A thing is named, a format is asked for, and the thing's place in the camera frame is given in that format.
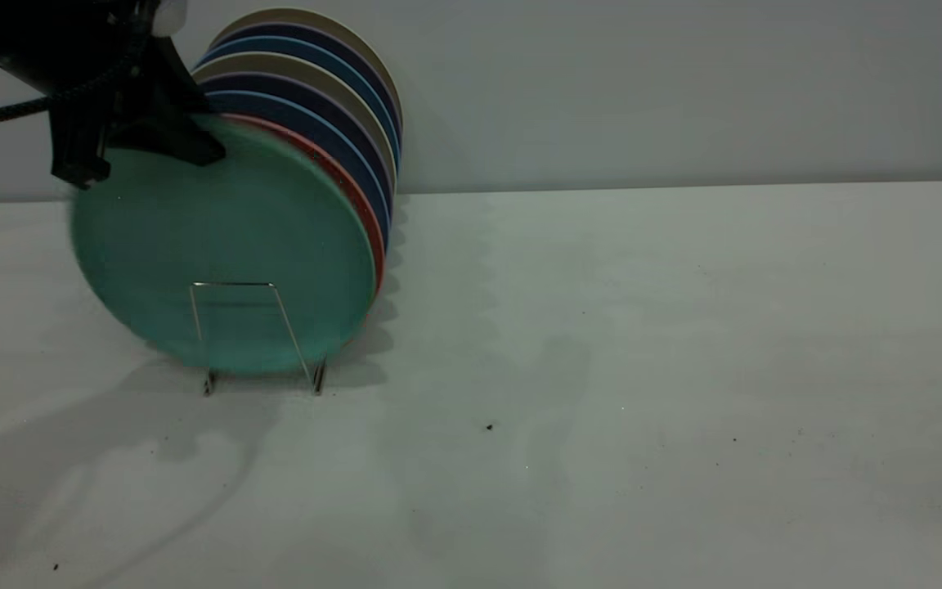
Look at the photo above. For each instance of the beige round plate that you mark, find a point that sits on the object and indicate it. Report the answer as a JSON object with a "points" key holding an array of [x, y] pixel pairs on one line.
{"points": [[291, 64]]}

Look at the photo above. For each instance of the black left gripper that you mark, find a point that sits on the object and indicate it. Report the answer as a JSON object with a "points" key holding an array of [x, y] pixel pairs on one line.
{"points": [[111, 86]]}

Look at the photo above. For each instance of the red round plate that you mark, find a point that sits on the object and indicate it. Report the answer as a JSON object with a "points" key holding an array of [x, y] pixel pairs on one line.
{"points": [[379, 249]]}

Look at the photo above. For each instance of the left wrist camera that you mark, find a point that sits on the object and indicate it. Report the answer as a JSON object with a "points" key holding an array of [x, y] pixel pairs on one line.
{"points": [[170, 15]]}

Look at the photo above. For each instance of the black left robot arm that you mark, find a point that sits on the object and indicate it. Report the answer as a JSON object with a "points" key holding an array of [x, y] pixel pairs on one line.
{"points": [[13, 33]]}

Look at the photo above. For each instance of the navy round plate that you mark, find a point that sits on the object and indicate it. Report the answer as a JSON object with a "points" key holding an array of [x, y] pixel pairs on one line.
{"points": [[307, 88], [316, 31]]}

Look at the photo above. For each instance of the green round plate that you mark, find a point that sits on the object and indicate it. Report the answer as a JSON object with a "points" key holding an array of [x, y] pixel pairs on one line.
{"points": [[226, 245]]}

